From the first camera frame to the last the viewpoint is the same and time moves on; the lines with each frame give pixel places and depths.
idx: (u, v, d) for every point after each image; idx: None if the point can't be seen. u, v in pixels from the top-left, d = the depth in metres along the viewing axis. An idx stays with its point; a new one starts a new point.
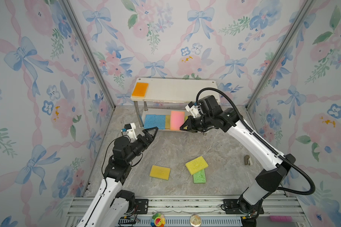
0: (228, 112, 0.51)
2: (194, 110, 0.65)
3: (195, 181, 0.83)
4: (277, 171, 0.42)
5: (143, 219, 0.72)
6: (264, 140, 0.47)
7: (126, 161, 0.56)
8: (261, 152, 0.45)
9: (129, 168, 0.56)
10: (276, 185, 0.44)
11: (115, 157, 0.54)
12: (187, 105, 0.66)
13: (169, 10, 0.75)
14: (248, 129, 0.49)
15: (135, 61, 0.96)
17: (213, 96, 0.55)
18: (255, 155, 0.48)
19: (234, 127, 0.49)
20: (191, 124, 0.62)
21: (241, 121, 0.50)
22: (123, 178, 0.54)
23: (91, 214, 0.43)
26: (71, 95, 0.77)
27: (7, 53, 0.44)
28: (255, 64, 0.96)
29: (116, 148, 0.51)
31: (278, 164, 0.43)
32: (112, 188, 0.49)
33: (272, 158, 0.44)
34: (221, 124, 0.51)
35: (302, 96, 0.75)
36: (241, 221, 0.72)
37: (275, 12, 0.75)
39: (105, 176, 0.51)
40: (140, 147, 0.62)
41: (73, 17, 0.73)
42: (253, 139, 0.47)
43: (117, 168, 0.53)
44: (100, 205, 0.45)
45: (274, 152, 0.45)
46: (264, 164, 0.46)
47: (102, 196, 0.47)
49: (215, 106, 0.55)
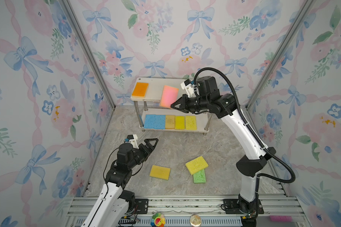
0: (227, 99, 0.49)
2: (189, 89, 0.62)
3: (195, 181, 0.83)
4: (259, 163, 0.45)
5: (143, 219, 0.72)
6: (254, 132, 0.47)
7: (127, 166, 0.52)
8: (249, 143, 0.48)
9: (130, 174, 0.59)
10: (254, 170, 0.49)
11: (119, 161, 0.57)
12: (183, 82, 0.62)
13: (169, 10, 0.75)
14: (243, 119, 0.48)
15: (135, 61, 0.96)
17: (214, 78, 0.49)
18: (242, 144, 0.51)
19: (230, 117, 0.48)
20: (184, 103, 0.58)
21: (237, 110, 0.49)
22: (124, 183, 0.55)
23: (93, 218, 0.44)
26: (71, 94, 0.77)
27: (7, 53, 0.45)
28: (255, 64, 0.96)
29: (121, 152, 0.54)
31: (261, 155, 0.47)
32: (112, 193, 0.50)
33: (257, 150, 0.47)
34: (218, 110, 0.48)
35: (302, 96, 0.75)
36: (241, 221, 0.72)
37: (275, 12, 0.75)
39: (107, 180, 0.53)
40: (141, 156, 0.66)
41: (73, 17, 0.73)
42: (246, 129, 0.48)
43: (118, 173, 0.55)
44: (101, 208, 0.46)
45: (260, 144, 0.48)
46: (247, 153, 0.50)
47: (103, 200, 0.48)
49: (213, 90, 0.51)
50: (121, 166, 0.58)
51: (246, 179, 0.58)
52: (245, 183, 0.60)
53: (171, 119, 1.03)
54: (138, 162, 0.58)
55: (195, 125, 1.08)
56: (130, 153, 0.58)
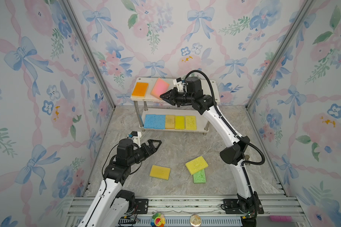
0: (206, 99, 0.62)
2: (180, 86, 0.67)
3: (195, 181, 0.83)
4: (232, 147, 0.54)
5: (143, 219, 0.72)
6: (228, 123, 0.59)
7: (126, 161, 0.56)
8: (225, 132, 0.58)
9: (129, 170, 0.57)
10: (232, 157, 0.57)
11: (118, 157, 0.56)
12: (174, 79, 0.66)
13: (169, 10, 0.75)
14: (218, 113, 0.60)
15: (135, 61, 0.96)
17: (200, 80, 0.60)
18: (220, 133, 0.61)
19: (208, 111, 0.60)
20: (173, 95, 0.68)
21: (214, 107, 0.61)
22: (123, 178, 0.53)
23: (91, 216, 0.43)
26: (71, 94, 0.77)
27: (7, 53, 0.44)
28: (255, 64, 0.96)
29: (120, 147, 0.53)
31: (235, 142, 0.56)
32: (111, 189, 0.49)
33: (231, 137, 0.56)
34: (198, 108, 0.61)
35: (302, 96, 0.75)
36: (241, 221, 0.72)
37: (275, 12, 0.75)
39: (105, 176, 0.51)
40: (141, 155, 0.64)
41: (73, 17, 0.73)
42: (220, 121, 0.59)
43: (116, 169, 0.53)
44: (99, 205, 0.45)
45: (234, 133, 0.57)
46: (225, 142, 0.59)
47: (102, 196, 0.47)
49: (198, 90, 0.63)
50: (121, 161, 0.57)
51: (235, 172, 0.63)
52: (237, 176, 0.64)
53: (171, 120, 1.03)
54: (137, 161, 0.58)
55: (195, 125, 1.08)
56: (130, 148, 0.57)
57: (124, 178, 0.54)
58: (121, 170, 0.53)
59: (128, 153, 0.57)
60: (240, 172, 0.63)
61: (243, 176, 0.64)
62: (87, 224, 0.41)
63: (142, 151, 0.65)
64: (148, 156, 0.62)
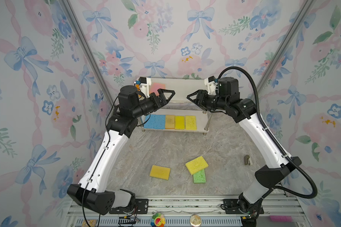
0: (245, 103, 0.48)
2: (211, 86, 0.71)
3: (195, 181, 0.83)
4: (280, 171, 0.42)
5: (143, 219, 0.72)
6: (275, 139, 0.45)
7: (132, 112, 0.49)
8: (269, 149, 0.45)
9: (135, 123, 0.50)
10: (274, 182, 0.45)
11: (122, 107, 0.47)
12: (207, 78, 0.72)
13: (169, 10, 0.75)
14: (262, 123, 0.47)
15: (135, 61, 0.96)
17: (237, 81, 0.48)
18: (260, 149, 0.48)
19: (248, 120, 0.47)
20: (202, 99, 0.60)
21: (257, 115, 0.48)
22: (129, 131, 0.48)
23: (96, 166, 0.41)
26: (71, 94, 0.77)
27: (7, 53, 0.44)
28: (255, 64, 0.96)
29: (122, 95, 0.43)
31: (283, 164, 0.43)
32: (115, 141, 0.44)
33: (278, 157, 0.43)
34: (236, 114, 0.48)
35: (302, 96, 0.75)
36: (241, 221, 0.72)
37: (275, 12, 0.75)
39: (109, 127, 0.45)
40: (149, 107, 0.55)
41: (74, 17, 0.74)
42: (264, 135, 0.45)
43: (120, 120, 0.46)
44: (104, 157, 0.42)
45: (282, 152, 0.44)
46: (267, 161, 0.46)
47: (106, 148, 0.43)
49: (234, 93, 0.50)
50: (126, 112, 0.49)
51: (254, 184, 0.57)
52: (251, 186, 0.59)
53: (171, 120, 1.03)
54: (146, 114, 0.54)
55: (195, 125, 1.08)
56: (134, 97, 0.47)
57: (130, 130, 0.47)
58: (125, 121, 0.46)
59: (132, 104, 0.48)
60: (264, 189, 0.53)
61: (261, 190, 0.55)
62: (94, 174, 0.40)
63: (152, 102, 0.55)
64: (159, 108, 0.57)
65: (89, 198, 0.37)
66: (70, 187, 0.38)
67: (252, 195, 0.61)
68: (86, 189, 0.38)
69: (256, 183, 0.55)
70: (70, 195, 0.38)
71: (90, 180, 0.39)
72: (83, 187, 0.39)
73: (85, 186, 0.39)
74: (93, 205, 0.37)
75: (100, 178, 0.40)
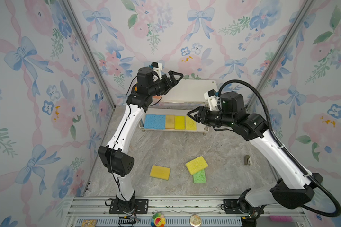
0: (254, 119, 0.44)
2: (212, 101, 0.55)
3: (195, 181, 0.83)
4: (306, 194, 0.38)
5: (143, 219, 0.72)
6: (293, 157, 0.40)
7: (148, 90, 0.56)
8: (288, 169, 0.41)
9: (150, 100, 0.56)
10: (298, 204, 0.41)
11: (140, 86, 0.56)
12: (207, 92, 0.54)
13: (169, 10, 0.75)
14: (276, 142, 0.43)
15: (135, 61, 0.96)
17: (242, 95, 0.44)
18: (276, 169, 0.44)
19: (261, 139, 0.43)
20: (204, 117, 0.55)
21: (270, 132, 0.44)
22: (145, 107, 0.55)
23: (121, 131, 0.49)
26: (71, 94, 0.77)
27: (7, 53, 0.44)
28: (255, 64, 0.96)
29: (141, 74, 0.51)
31: (307, 185, 0.39)
32: (135, 113, 0.51)
33: (300, 178, 0.40)
34: (246, 133, 0.44)
35: (302, 96, 0.75)
36: (241, 221, 0.72)
37: (275, 12, 0.75)
39: (129, 102, 0.53)
40: (161, 88, 0.63)
41: (74, 17, 0.74)
42: (281, 154, 0.42)
43: (138, 97, 0.53)
44: (127, 125, 0.50)
45: (303, 171, 0.41)
46: (287, 181, 0.42)
47: (128, 118, 0.50)
49: (240, 109, 0.46)
50: (142, 91, 0.57)
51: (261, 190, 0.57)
52: (257, 192, 0.59)
53: (171, 120, 1.03)
54: (157, 93, 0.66)
55: (195, 125, 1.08)
56: (150, 77, 0.54)
57: (146, 105, 0.55)
58: (142, 98, 0.53)
59: (148, 83, 0.56)
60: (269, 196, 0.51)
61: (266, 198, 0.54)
62: (119, 138, 0.48)
63: (163, 83, 0.62)
64: (168, 89, 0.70)
65: (117, 155, 0.45)
66: (100, 147, 0.47)
67: (253, 198, 0.61)
68: (113, 149, 0.46)
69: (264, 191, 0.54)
70: (100, 154, 0.46)
71: (116, 142, 0.47)
72: (110, 147, 0.47)
73: (112, 146, 0.47)
74: (119, 161, 0.45)
75: (124, 140, 0.48)
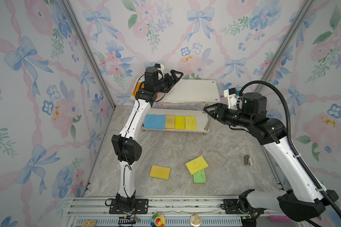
0: (273, 124, 0.44)
2: (232, 99, 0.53)
3: (195, 181, 0.83)
4: (314, 207, 0.36)
5: (143, 219, 0.72)
6: (308, 170, 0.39)
7: (153, 87, 0.64)
8: (300, 180, 0.39)
9: (156, 96, 0.63)
10: (304, 217, 0.40)
11: (147, 82, 0.63)
12: (228, 90, 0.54)
13: (169, 10, 0.75)
14: (292, 150, 0.42)
15: (134, 61, 0.96)
17: (266, 98, 0.43)
18: (288, 178, 0.43)
19: (276, 144, 0.42)
20: (222, 114, 0.54)
21: (287, 139, 0.42)
22: (152, 101, 0.62)
23: (131, 122, 0.55)
26: (71, 94, 0.77)
27: (7, 53, 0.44)
28: (255, 64, 0.96)
29: (148, 72, 0.59)
31: (317, 199, 0.38)
32: (143, 106, 0.58)
33: (311, 190, 0.38)
34: (262, 136, 0.43)
35: (303, 96, 0.75)
36: (241, 221, 0.72)
37: (275, 12, 0.75)
39: (137, 98, 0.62)
40: (165, 85, 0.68)
41: (74, 17, 0.74)
42: (296, 163, 0.40)
43: (145, 93, 0.61)
44: (136, 117, 0.56)
45: (317, 185, 0.39)
46: (296, 193, 0.41)
47: (137, 111, 0.57)
49: (261, 111, 0.45)
50: (148, 87, 0.65)
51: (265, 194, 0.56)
52: (261, 196, 0.58)
53: (171, 120, 1.03)
54: (162, 91, 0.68)
55: (195, 125, 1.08)
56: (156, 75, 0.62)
57: (152, 100, 0.63)
58: (149, 93, 0.60)
59: (154, 81, 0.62)
60: (272, 202, 0.51)
61: (269, 204, 0.54)
62: (130, 128, 0.54)
63: (166, 81, 0.69)
64: (171, 86, 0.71)
65: (129, 143, 0.52)
66: (113, 135, 0.53)
67: (255, 200, 0.61)
68: (125, 137, 0.53)
69: (269, 196, 0.53)
70: (113, 141, 0.53)
71: (128, 132, 0.54)
72: (122, 135, 0.53)
73: (124, 135, 0.53)
74: (130, 148, 0.52)
75: (135, 130, 0.54)
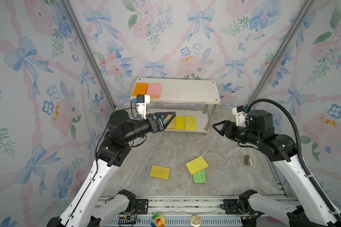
0: (282, 141, 0.43)
2: (240, 117, 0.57)
3: (195, 181, 0.83)
4: None
5: (143, 219, 0.72)
6: (321, 191, 0.39)
7: (122, 141, 0.47)
8: (312, 201, 0.38)
9: (126, 150, 0.46)
10: None
11: (112, 135, 0.46)
12: (236, 108, 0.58)
13: (169, 10, 0.75)
14: (304, 169, 0.40)
15: (135, 61, 0.96)
17: (271, 115, 0.44)
18: (300, 198, 0.41)
19: (287, 162, 0.41)
20: (230, 131, 0.56)
21: (298, 157, 0.41)
22: (119, 159, 0.45)
23: (80, 201, 0.38)
26: (71, 94, 0.77)
27: (7, 53, 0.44)
28: (255, 64, 0.96)
29: (112, 125, 0.40)
31: (330, 222, 0.36)
32: (103, 173, 0.41)
33: (324, 213, 0.37)
34: (272, 153, 0.43)
35: (303, 96, 0.75)
36: (241, 221, 0.72)
37: (275, 12, 0.75)
39: (98, 156, 0.43)
40: (145, 129, 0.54)
41: (74, 17, 0.74)
42: (307, 183, 0.39)
43: (111, 148, 0.43)
44: (89, 191, 0.39)
45: (330, 207, 0.38)
46: (309, 213, 0.40)
47: (92, 181, 0.40)
49: (268, 128, 0.46)
50: (116, 140, 0.46)
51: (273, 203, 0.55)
52: (265, 201, 0.58)
53: (171, 120, 1.03)
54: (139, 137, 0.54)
55: (195, 125, 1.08)
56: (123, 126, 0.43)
57: (120, 159, 0.45)
58: (116, 150, 0.43)
59: (122, 133, 0.47)
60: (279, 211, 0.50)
61: (273, 211, 0.52)
62: (76, 209, 0.37)
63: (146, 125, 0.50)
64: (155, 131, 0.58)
65: None
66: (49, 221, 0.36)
67: (255, 203, 0.61)
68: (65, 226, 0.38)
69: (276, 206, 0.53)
70: None
71: (71, 216, 0.37)
72: (63, 223, 0.36)
73: (64, 223, 0.36)
74: None
75: (82, 213, 0.37)
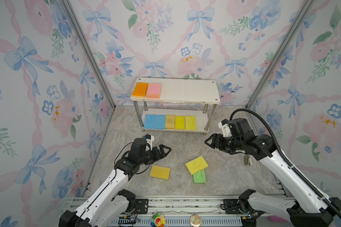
0: (263, 139, 0.48)
2: (226, 129, 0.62)
3: (195, 181, 0.83)
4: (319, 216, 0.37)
5: (143, 219, 0.72)
6: (306, 179, 0.42)
7: (137, 159, 0.60)
8: (300, 190, 0.41)
9: (137, 168, 0.59)
10: None
11: (131, 152, 0.60)
12: (220, 121, 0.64)
13: (169, 10, 0.75)
14: (286, 162, 0.44)
15: (135, 61, 0.96)
17: (246, 120, 0.51)
18: (291, 192, 0.43)
19: (270, 158, 0.45)
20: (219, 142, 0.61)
21: (278, 151, 0.46)
22: (130, 173, 0.57)
23: (96, 197, 0.45)
26: (71, 94, 0.77)
27: (6, 53, 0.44)
28: (255, 64, 0.96)
29: (135, 144, 0.58)
31: (322, 209, 0.38)
32: (119, 178, 0.51)
33: (314, 200, 0.39)
34: (255, 152, 0.47)
35: (302, 96, 0.75)
36: (241, 221, 0.72)
37: (275, 12, 0.75)
39: (116, 167, 0.55)
40: (150, 158, 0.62)
41: (74, 17, 0.74)
42: (292, 174, 0.42)
43: (127, 163, 0.57)
44: (106, 190, 0.47)
45: (318, 194, 0.40)
46: (303, 205, 0.41)
47: (109, 183, 0.49)
49: (247, 131, 0.51)
50: (132, 158, 0.60)
51: (273, 202, 0.54)
52: (264, 201, 0.58)
53: (171, 119, 1.03)
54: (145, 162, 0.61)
55: (195, 125, 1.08)
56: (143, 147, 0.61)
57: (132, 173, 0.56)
58: (130, 165, 0.56)
59: (139, 152, 0.61)
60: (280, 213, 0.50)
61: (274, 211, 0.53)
62: (92, 204, 0.43)
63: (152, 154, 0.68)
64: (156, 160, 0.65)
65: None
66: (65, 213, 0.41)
67: (256, 204, 0.61)
68: (81, 217, 0.40)
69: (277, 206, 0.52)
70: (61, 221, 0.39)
71: (86, 209, 0.42)
72: (77, 214, 0.41)
73: (79, 214, 0.41)
74: None
75: (97, 208, 0.44)
